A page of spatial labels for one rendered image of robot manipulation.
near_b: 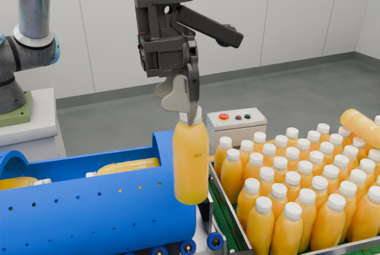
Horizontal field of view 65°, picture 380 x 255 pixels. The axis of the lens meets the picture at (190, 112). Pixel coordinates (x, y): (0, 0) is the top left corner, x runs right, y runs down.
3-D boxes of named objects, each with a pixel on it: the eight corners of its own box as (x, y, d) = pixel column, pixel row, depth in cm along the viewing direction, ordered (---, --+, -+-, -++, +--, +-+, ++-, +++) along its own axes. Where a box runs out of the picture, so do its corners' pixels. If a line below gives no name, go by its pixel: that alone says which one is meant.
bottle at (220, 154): (218, 176, 112) (220, 134, 103) (235, 183, 109) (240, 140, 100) (209, 187, 107) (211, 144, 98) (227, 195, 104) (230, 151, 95)
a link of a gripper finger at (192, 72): (183, 98, 50) (177, 46, 48) (193, 96, 51) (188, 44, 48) (190, 104, 46) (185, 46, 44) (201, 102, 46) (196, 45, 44)
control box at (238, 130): (206, 135, 117) (206, 112, 112) (253, 129, 121) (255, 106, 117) (213, 150, 109) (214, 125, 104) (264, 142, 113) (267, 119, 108)
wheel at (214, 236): (204, 233, 80) (206, 234, 78) (220, 229, 81) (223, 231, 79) (207, 250, 80) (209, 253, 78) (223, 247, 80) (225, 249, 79)
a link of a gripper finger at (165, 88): (155, 109, 57) (151, 65, 51) (185, 104, 58) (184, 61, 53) (158, 119, 54) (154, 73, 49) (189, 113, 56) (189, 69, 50)
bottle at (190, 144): (169, 190, 63) (165, 109, 55) (199, 182, 65) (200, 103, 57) (181, 212, 57) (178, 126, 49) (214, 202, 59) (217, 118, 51)
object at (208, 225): (194, 209, 94) (195, 178, 88) (202, 207, 94) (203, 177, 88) (203, 235, 85) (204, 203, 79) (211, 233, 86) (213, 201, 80)
